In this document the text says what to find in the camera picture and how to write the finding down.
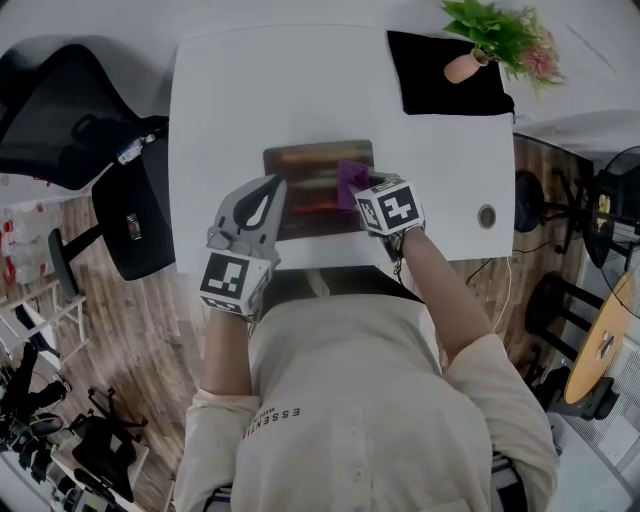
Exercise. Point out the dark rectangular tray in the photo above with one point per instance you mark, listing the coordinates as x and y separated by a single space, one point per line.
310 160

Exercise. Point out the small card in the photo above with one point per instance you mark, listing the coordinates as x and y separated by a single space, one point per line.
606 345

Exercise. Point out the person's right forearm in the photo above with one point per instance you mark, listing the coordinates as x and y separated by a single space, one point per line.
445 305

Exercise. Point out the person's cream shirt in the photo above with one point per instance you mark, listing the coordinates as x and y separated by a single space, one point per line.
360 400

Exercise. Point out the purple cloth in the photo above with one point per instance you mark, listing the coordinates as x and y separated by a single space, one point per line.
350 180

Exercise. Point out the large black floor fan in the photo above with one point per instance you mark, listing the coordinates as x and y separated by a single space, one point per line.
617 215

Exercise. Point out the black wrist bands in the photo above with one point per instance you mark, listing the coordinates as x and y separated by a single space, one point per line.
397 255

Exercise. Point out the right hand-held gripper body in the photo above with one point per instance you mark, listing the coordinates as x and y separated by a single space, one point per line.
395 207

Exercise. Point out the black swivel chair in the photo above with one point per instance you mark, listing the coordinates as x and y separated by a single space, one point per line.
107 450

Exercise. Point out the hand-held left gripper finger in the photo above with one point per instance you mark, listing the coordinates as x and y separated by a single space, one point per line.
277 220
227 215

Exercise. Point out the white metal rack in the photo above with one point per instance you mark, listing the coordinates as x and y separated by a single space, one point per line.
45 320

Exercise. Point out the pink ceramic vase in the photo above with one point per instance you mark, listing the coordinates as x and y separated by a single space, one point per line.
460 69

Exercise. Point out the black cloth mat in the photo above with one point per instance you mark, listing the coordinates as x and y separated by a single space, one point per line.
440 97

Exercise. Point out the green artificial plant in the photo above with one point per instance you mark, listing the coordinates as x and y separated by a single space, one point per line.
495 27

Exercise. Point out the black mesh office chair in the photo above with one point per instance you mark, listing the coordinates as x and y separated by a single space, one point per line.
65 115

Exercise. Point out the clear water jug red cap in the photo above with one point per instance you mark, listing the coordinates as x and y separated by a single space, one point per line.
27 240

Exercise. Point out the person's white shoe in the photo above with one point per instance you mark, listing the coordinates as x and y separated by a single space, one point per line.
317 282

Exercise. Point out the black round stool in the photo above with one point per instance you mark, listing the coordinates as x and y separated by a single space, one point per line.
560 310
529 200

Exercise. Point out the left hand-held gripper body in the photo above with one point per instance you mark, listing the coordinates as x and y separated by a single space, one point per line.
225 275

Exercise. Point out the round wooden table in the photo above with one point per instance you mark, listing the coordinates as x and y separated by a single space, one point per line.
600 370

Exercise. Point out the person's left forearm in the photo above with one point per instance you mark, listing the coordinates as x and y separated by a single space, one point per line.
225 355

